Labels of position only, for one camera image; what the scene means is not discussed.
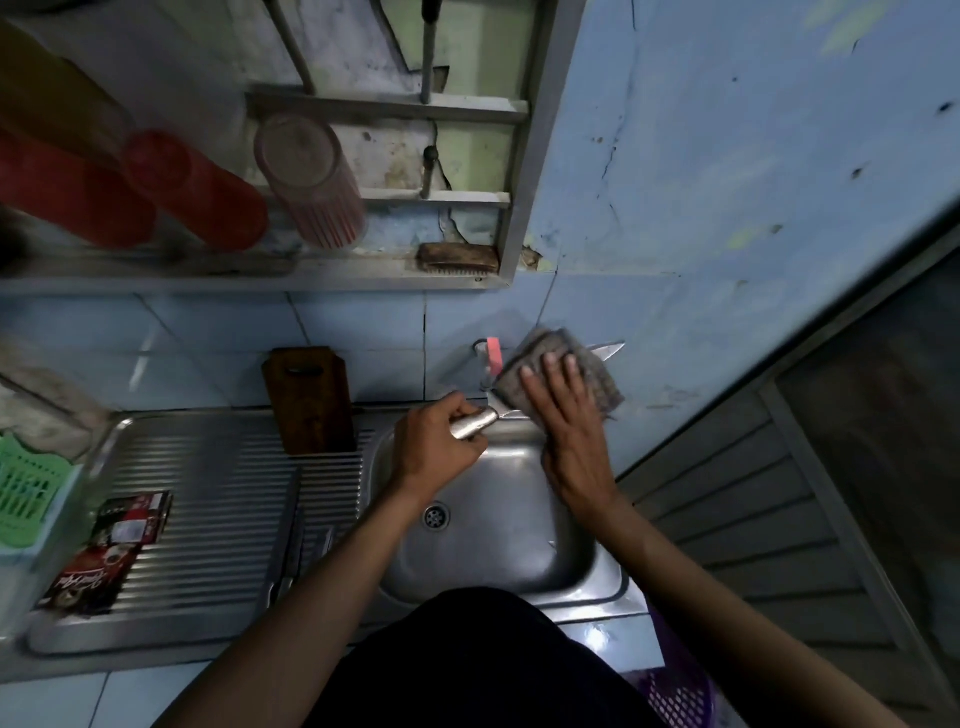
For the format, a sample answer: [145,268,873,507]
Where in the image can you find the checked dishcloth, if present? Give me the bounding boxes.
[491,326,625,421]

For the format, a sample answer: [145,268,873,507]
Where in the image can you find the small wooden cutting board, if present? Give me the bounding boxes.
[260,346,358,457]

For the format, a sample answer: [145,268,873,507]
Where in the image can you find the grey slatted wooden door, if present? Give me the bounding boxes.
[618,224,960,721]

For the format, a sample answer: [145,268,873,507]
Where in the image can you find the person's left hand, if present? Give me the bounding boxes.
[389,391,490,504]

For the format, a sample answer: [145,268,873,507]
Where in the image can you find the purple plastic basket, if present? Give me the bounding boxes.
[626,607,718,728]

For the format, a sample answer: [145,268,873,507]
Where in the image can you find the stainless steel sink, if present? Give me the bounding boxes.
[26,404,650,658]

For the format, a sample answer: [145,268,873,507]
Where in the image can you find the red black sachet pack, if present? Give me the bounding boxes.
[37,491,174,616]

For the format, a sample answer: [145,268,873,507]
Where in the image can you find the red striped drinking glass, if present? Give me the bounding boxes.
[253,113,369,251]

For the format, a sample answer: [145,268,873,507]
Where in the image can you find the clear plastic container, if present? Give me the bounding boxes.
[0,554,46,639]

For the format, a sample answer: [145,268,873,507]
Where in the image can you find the person's right hand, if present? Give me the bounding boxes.
[519,352,620,519]

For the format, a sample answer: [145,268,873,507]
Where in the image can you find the person's left forearm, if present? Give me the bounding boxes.
[153,483,436,728]

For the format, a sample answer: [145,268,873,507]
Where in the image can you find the yellow plastic cup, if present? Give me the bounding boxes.
[0,22,136,166]

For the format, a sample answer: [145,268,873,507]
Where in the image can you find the red plastic cup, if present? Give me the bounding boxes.
[0,131,159,249]
[122,129,270,253]

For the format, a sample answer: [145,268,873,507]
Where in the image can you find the green plastic basket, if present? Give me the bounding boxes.
[0,434,76,553]

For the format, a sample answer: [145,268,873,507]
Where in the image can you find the person's black clothing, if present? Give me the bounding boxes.
[307,588,665,728]

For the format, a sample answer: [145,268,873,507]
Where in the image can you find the wooden scrub brush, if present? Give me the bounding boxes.
[416,242,502,276]

